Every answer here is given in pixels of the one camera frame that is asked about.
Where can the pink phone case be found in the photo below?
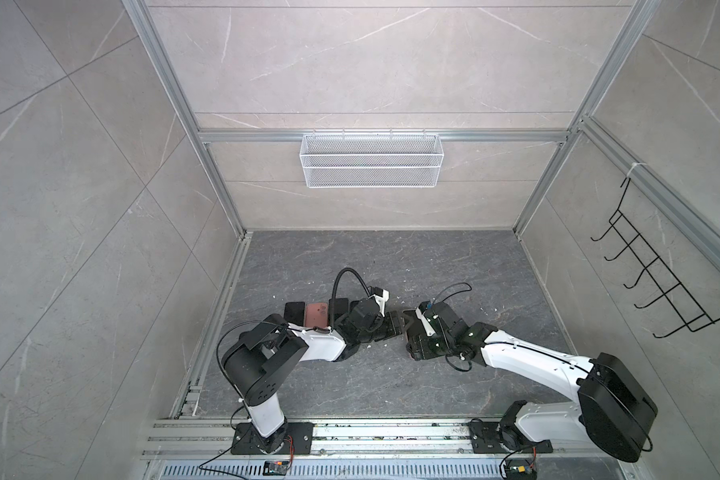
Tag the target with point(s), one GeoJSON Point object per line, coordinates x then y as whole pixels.
{"type": "Point", "coordinates": [317, 316]}

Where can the black phone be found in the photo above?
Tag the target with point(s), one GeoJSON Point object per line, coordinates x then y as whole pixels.
{"type": "Point", "coordinates": [294, 313]}
{"type": "Point", "coordinates": [336, 308]}

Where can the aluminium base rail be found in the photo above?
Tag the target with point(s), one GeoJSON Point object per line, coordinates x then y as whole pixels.
{"type": "Point", "coordinates": [333, 448]}

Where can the black wire hook rack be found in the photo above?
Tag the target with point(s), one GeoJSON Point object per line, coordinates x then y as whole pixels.
{"type": "Point", "coordinates": [692, 316]}

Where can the white wire mesh basket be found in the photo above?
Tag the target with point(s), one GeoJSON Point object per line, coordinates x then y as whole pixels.
{"type": "Point", "coordinates": [371, 160]}

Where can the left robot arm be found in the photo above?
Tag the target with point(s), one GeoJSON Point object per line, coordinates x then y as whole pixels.
{"type": "Point", "coordinates": [260, 361]}

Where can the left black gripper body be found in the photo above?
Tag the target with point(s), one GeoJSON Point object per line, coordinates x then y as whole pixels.
{"type": "Point", "coordinates": [386, 328]}

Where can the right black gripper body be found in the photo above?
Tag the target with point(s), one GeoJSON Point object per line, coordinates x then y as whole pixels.
{"type": "Point", "coordinates": [431, 346]}

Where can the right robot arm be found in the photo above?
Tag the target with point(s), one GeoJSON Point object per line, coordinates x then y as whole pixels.
{"type": "Point", "coordinates": [604, 404]}

